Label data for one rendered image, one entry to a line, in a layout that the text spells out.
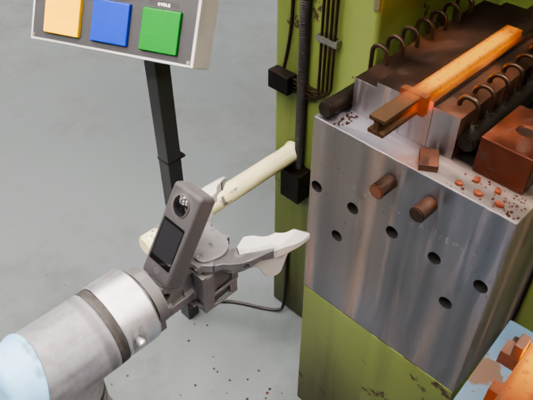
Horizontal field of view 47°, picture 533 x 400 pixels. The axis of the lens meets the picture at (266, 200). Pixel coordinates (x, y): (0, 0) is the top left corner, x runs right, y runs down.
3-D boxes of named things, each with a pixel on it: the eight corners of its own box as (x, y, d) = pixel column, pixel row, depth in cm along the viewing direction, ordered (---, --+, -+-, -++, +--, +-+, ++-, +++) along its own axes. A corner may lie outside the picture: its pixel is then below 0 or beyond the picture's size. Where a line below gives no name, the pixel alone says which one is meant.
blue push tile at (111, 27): (124, 46, 111) (130, 3, 110) (88, 39, 113) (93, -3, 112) (130, 47, 113) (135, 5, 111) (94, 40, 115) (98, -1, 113)
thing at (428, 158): (437, 173, 95) (439, 167, 94) (417, 170, 95) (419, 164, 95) (438, 155, 98) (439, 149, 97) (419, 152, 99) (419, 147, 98)
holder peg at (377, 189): (381, 202, 99) (383, 190, 97) (367, 194, 100) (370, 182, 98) (396, 190, 101) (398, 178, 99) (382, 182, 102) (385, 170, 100)
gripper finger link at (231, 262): (269, 240, 74) (197, 248, 73) (269, 229, 73) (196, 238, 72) (276, 269, 71) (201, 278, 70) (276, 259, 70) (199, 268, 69)
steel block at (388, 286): (452, 393, 116) (517, 224, 87) (303, 283, 136) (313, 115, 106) (581, 240, 146) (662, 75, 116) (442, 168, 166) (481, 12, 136)
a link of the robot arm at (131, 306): (73, 274, 66) (127, 326, 61) (111, 249, 68) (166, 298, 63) (90, 325, 72) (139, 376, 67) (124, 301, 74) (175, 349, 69)
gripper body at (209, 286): (202, 255, 80) (127, 309, 74) (197, 207, 75) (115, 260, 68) (243, 287, 77) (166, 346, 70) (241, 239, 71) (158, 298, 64)
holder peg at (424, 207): (421, 226, 95) (424, 213, 93) (407, 217, 96) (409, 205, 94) (436, 213, 97) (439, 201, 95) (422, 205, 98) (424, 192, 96)
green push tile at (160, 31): (175, 56, 109) (180, 12, 107) (137, 48, 111) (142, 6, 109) (179, 56, 111) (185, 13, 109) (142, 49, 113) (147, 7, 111)
